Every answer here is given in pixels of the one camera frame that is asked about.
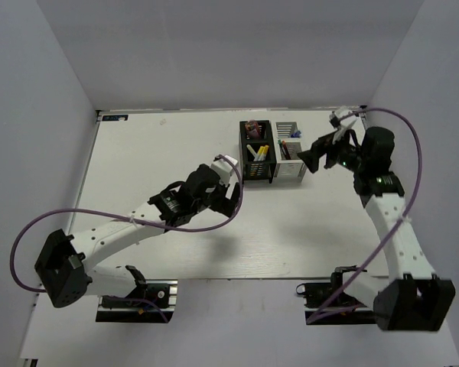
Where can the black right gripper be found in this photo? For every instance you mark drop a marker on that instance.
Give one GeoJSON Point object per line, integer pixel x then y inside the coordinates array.
{"type": "Point", "coordinates": [311, 157]}

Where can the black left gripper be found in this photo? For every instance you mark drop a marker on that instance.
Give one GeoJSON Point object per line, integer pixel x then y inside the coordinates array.
{"type": "Point", "coordinates": [225, 205]}

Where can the blue capped spray bottle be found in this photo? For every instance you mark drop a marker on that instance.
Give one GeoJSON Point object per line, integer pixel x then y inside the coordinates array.
{"type": "Point", "coordinates": [296, 134]}

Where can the orange capped marker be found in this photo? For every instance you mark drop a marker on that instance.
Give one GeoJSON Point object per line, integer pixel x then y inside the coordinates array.
{"type": "Point", "coordinates": [286, 151]}

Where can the green capped marker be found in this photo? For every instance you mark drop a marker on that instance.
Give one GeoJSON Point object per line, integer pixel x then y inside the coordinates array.
{"type": "Point", "coordinates": [282, 150]}

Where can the yellow capped marker horizontal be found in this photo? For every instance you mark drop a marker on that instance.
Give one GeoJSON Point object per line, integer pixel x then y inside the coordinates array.
{"type": "Point", "coordinates": [259, 151]}

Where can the pale yellow capped marker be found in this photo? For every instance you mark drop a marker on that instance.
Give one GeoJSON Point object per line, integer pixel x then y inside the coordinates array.
{"type": "Point", "coordinates": [252, 152]}

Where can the clear tube of markers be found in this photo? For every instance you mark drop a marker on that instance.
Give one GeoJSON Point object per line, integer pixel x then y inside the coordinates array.
{"type": "Point", "coordinates": [252, 129]}

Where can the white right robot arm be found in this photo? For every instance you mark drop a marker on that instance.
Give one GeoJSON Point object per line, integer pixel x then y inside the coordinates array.
{"type": "Point", "coordinates": [414, 298]}

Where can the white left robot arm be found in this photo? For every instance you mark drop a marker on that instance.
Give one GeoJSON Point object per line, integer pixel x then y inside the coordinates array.
{"type": "Point", "coordinates": [69, 265]}

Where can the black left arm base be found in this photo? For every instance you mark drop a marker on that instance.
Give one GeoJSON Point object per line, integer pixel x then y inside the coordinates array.
{"type": "Point", "coordinates": [137, 299]}

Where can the white slotted organizer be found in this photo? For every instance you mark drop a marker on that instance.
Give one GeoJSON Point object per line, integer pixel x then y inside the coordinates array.
{"type": "Point", "coordinates": [295, 168]}

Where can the black slotted organizer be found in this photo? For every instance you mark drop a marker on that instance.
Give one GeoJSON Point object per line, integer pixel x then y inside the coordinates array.
{"type": "Point", "coordinates": [257, 170]}

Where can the dark logo sticker left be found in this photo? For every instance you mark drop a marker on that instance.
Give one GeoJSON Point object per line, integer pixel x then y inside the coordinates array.
{"type": "Point", "coordinates": [114, 118]}

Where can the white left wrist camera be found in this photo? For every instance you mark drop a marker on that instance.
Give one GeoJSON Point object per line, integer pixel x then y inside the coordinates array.
{"type": "Point", "coordinates": [224, 166]}

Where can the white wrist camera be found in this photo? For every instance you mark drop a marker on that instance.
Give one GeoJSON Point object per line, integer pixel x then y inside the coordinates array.
{"type": "Point", "coordinates": [224, 166]}
{"type": "Point", "coordinates": [342, 119]}

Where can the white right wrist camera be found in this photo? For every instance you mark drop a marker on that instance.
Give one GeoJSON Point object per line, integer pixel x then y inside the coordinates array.
{"type": "Point", "coordinates": [342, 119]}

